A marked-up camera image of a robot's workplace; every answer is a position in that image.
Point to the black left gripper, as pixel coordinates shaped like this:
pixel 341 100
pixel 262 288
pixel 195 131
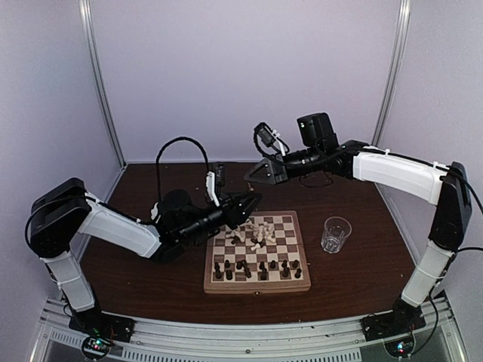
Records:
pixel 233 210

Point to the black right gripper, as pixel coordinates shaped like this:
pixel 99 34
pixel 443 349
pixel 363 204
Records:
pixel 277 172

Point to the dark piece back row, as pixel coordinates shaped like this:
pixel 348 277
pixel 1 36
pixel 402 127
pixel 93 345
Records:
pixel 242 265

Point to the dark tall king piece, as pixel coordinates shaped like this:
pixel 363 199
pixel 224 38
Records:
pixel 264 275

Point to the dark chess knight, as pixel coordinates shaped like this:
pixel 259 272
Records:
pixel 286 272

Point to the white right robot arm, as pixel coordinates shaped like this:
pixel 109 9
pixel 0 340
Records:
pixel 443 186

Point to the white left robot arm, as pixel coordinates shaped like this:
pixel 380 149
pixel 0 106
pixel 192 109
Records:
pixel 69 209

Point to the wooden chess board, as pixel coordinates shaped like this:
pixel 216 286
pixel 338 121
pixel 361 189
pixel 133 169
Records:
pixel 279 235

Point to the clear plastic cup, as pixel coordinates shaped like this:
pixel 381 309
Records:
pixel 336 232

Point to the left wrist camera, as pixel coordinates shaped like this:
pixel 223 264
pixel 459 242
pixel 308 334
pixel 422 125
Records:
pixel 214 182

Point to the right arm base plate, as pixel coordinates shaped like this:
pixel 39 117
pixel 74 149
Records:
pixel 389 324

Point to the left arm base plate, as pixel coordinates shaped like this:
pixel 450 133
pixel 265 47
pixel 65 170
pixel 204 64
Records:
pixel 106 326

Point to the aluminium frame post left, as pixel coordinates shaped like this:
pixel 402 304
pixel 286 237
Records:
pixel 100 87

